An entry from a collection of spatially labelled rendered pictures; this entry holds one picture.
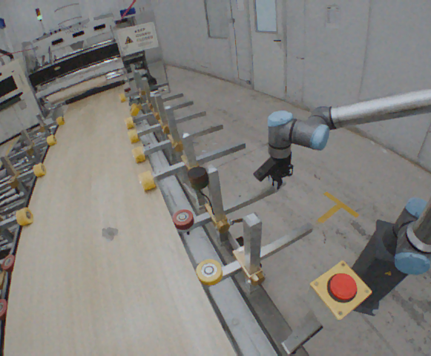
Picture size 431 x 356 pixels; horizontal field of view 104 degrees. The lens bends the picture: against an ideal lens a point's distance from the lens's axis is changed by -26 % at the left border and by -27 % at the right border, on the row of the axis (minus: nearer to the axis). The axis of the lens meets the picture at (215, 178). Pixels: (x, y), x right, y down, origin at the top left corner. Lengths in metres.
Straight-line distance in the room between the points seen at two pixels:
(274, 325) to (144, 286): 0.46
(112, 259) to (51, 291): 0.27
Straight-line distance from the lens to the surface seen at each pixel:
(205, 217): 0.90
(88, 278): 0.87
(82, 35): 3.39
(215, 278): 0.71
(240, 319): 0.95
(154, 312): 0.72
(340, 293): 0.35
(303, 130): 0.79
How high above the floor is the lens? 1.54
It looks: 39 degrees down
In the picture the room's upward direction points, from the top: 9 degrees counter-clockwise
